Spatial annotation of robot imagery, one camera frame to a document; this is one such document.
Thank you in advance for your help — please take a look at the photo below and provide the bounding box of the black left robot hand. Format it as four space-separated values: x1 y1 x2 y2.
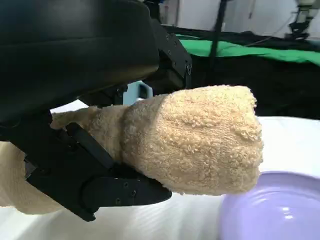
0 0 193 223

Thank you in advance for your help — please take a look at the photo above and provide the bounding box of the beige towel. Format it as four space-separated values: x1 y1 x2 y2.
0 84 265 216

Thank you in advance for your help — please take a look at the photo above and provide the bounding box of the black stand pole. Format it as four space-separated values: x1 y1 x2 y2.
209 0 227 60

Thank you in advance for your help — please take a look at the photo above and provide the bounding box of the green cloth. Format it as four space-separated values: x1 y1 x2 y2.
178 37 320 68

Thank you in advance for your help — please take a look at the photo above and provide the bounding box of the black drape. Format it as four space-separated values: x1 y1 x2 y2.
159 23 320 120

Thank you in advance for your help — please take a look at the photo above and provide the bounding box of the lilac plate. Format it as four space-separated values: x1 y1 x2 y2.
219 170 320 240

